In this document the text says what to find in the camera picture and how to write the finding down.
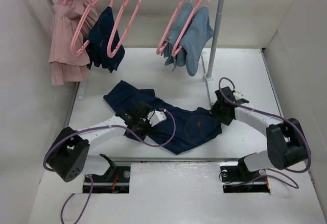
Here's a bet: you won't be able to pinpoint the dark blue trousers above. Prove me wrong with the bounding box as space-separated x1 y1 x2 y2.
103 81 222 155

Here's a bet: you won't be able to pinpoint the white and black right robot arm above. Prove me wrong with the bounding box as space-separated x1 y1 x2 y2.
211 87 310 182

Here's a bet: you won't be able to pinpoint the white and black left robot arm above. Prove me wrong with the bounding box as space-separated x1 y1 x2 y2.
43 102 166 182

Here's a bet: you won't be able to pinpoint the pink hanger with dark jeans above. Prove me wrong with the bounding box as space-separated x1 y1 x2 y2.
70 0 114 57

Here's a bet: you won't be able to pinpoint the pink hanger right light jeans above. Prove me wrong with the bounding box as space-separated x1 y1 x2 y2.
171 0 215 57

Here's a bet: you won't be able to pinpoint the pink hanger light jeans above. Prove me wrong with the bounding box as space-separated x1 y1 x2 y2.
171 0 215 57
156 0 202 56

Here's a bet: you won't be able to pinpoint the empty pink hanger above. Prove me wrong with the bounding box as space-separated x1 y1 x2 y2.
106 0 144 58

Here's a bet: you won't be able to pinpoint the pink hanger left light jeans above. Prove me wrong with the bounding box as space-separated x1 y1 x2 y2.
156 0 202 56

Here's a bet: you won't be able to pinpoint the light blue hanging jeans right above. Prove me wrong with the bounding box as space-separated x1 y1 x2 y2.
180 7 213 77

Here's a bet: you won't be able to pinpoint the light blue hanging jeans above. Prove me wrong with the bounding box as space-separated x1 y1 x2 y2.
180 7 213 77
162 3 193 71

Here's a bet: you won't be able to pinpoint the dark blue hanging jeans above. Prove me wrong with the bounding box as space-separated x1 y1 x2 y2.
84 7 125 72

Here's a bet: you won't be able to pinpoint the pink ruffled dress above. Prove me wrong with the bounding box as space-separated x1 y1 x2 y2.
49 0 90 86

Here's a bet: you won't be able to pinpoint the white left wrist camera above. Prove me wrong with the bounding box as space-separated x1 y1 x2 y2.
147 110 167 127

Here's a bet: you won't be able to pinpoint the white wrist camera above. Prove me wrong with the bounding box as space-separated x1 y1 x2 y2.
147 110 167 127
232 90 249 104

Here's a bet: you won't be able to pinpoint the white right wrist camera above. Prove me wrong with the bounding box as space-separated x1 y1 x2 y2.
232 90 249 104

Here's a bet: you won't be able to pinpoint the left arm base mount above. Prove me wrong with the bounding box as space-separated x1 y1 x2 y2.
92 162 131 194

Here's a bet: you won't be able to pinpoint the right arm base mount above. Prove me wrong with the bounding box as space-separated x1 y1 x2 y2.
219 162 270 193

